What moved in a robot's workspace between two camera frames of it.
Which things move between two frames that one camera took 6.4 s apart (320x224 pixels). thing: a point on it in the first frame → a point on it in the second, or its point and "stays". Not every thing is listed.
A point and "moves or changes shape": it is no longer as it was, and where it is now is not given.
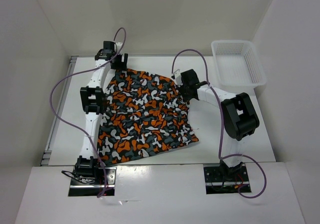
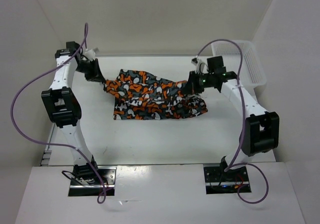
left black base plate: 78,188 stays
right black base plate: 226,180 stays
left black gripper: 122,65 → 96,75
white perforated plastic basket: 239,68 stays
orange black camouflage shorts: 145,113 moves or changes shape
